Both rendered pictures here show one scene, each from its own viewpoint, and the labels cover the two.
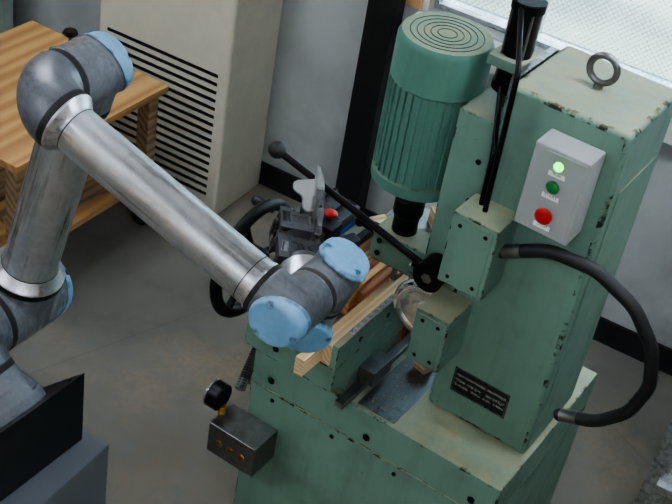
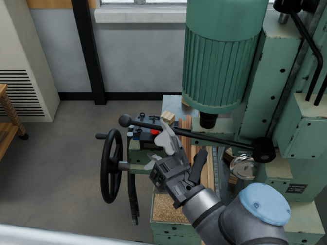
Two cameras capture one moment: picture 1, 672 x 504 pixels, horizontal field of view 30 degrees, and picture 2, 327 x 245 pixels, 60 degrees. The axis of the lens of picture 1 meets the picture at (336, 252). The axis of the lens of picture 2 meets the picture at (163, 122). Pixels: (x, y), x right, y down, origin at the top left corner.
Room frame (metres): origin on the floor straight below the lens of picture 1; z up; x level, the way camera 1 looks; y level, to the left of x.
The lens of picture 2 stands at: (1.48, 0.27, 1.72)
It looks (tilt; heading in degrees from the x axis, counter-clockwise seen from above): 46 degrees down; 336
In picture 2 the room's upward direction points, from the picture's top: straight up
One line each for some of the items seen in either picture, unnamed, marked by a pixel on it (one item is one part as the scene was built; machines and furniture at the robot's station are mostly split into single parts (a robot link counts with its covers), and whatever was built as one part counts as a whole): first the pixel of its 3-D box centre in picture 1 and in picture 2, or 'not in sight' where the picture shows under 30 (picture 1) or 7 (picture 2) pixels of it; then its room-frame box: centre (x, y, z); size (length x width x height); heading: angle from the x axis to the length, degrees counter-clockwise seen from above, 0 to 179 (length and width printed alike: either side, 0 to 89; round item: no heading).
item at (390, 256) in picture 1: (407, 253); (211, 133); (1.99, -0.14, 1.02); 0.14 x 0.07 x 0.09; 62
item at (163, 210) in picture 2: not in sight; (176, 204); (1.86, 0.05, 0.92); 0.14 x 0.09 x 0.04; 62
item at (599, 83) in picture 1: (603, 70); not in sight; (1.86, -0.38, 1.55); 0.06 x 0.02 x 0.07; 62
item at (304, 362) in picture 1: (378, 299); (203, 163); (1.96, -0.10, 0.92); 0.55 x 0.02 x 0.04; 152
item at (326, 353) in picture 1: (408, 283); (208, 144); (2.02, -0.16, 0.92); 0.60 x 0.02 x 0.05; 152
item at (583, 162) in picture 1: (558, 187); not in sight; (1.73, -0.34, 1.40); 0.10 x 0.06 x 0.16; 62
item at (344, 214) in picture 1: (326, 215); (148, 131); (2.12, 0.03, 0.99); 0.13 x 0.11 x 0.06; 152
